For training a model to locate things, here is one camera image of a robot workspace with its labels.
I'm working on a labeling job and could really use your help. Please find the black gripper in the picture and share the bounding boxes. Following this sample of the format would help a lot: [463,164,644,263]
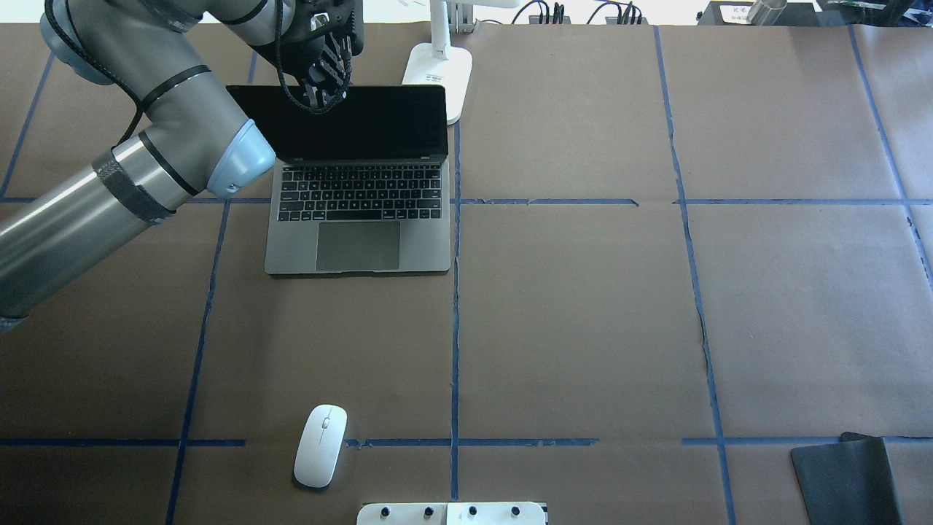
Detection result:
[281,1,364,111]

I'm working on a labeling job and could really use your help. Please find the grey laptop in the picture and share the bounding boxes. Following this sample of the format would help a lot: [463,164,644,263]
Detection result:
[229,85,452,276]

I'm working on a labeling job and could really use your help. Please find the black mouse pad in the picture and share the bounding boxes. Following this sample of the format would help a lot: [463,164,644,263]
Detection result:
[790,432,905,524]

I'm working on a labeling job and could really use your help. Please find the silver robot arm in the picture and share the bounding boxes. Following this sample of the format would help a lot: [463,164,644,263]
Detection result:
[1,1,364,332]

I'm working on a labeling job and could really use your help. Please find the white desk lamp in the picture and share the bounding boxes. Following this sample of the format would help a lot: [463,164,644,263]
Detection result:
[401,1,520,125]

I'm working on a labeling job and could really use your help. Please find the white computer mouse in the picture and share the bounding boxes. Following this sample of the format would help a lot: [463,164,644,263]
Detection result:
[293,403,348,489]

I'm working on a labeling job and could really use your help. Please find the black box with label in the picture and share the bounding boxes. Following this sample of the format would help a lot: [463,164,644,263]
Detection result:
[696,1,820,27]

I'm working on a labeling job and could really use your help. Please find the black power strip cables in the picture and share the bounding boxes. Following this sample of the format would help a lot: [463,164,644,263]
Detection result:
[510,0,649,26]

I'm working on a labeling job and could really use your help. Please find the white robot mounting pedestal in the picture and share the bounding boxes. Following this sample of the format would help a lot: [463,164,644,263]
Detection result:
[356,501,549,524]

